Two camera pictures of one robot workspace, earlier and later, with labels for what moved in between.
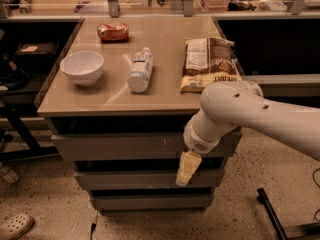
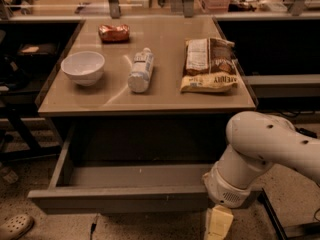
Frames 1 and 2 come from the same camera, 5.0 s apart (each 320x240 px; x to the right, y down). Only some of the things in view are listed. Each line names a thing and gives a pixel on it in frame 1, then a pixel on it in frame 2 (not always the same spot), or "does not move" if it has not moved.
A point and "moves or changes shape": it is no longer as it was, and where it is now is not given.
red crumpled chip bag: x=113 y=34 does not move
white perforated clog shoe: x=15 y=226 does not move
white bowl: x=84 y=68 does not move
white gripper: x=197 y=140 -> x=224 y=188
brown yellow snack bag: x=206 y=61 does not move
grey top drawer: x=153 y=146 moves or changes shape
